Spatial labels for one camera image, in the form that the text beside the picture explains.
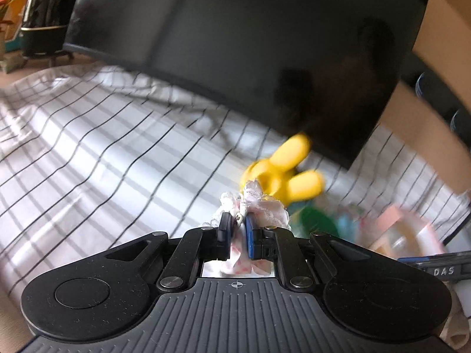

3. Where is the blue white soft packet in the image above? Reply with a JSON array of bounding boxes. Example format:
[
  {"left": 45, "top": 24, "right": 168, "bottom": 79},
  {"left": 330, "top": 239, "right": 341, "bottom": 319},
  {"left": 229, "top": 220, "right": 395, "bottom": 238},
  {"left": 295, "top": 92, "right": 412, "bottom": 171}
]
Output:
[{"left": 331, "top": 206, "right": 363, "bottom": 239}]

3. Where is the black glossy appliance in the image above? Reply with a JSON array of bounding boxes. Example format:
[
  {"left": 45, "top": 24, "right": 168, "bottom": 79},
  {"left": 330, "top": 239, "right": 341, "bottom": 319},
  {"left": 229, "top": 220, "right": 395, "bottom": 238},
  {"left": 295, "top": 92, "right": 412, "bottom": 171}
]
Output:
[{"left": 20, "top": 0, "right": 83, "bottom": 59}]

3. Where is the white checked bedsheet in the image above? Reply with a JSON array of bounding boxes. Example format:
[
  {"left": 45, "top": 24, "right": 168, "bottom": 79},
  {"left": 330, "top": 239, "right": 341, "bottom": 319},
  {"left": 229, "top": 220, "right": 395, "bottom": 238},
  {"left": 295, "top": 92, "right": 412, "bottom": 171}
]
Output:
[{"left": 0, "top": 61, "right": 471, "bottom": 302}]

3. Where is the pink cardboard box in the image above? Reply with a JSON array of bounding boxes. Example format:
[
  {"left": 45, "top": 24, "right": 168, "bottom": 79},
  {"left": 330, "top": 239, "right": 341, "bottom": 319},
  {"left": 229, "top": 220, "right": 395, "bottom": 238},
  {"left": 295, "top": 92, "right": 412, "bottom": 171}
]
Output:
[{"left": 362, "top": 204, "right": 447, "bottom": 256}]

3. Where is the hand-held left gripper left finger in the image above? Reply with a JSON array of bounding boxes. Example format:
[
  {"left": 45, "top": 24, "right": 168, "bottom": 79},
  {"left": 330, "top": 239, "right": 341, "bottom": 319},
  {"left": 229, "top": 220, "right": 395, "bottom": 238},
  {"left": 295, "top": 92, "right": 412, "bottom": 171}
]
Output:
[{"left": 104, "top": 211, "right": 236, "bottom": 291}]

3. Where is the colourful toy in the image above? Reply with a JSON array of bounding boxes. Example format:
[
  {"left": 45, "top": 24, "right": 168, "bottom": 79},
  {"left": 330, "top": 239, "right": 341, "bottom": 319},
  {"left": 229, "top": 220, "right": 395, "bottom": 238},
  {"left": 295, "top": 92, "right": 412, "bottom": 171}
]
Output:
[{"left": 0, "top": 0, "right": 24, "bottom": 74}]

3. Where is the beige wooden cabinet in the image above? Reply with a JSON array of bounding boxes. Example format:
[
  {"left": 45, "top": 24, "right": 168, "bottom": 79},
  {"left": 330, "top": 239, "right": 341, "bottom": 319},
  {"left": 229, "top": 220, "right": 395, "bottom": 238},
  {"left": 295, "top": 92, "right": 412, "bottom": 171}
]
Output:
[{"left": 383, "top": 0, "right": 471, "bottom": 195}]

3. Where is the white pink lace cloth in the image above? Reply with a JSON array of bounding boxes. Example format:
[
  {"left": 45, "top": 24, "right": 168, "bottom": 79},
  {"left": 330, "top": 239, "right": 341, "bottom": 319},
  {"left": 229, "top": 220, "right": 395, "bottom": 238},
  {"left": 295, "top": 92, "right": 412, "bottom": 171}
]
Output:
[{"left": 200, "top": 179, "right": 291, "bottom": 276}]

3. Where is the black television screen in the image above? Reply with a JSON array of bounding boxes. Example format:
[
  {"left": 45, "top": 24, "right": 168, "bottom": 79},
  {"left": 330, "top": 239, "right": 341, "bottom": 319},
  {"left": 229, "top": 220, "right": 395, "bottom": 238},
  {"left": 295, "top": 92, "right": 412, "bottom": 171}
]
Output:
[{"left": 62, "top": 0, "right": 429, "bottom": 171}]

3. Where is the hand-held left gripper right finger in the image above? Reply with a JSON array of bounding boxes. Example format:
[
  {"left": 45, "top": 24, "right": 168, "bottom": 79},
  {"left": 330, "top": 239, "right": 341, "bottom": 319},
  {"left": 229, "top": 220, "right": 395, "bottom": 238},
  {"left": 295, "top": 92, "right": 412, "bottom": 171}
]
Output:
[{"left": 244, "top": 212, "right": 373, "bottom": 290}]

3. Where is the yellow plush toy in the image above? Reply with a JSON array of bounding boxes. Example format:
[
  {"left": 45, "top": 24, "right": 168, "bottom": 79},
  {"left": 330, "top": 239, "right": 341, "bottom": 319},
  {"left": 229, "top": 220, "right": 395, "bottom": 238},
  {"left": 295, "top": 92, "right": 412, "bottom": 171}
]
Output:
[{"left": 239, "top": 132, "right": 326, "bottom": 207}]

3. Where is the green soft item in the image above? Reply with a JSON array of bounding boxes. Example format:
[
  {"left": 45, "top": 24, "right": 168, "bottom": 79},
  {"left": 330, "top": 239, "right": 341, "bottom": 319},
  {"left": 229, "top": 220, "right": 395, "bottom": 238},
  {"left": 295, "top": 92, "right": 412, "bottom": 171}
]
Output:
[{"left": 294, "top": 204, "right": 341, "bottom": 239}]

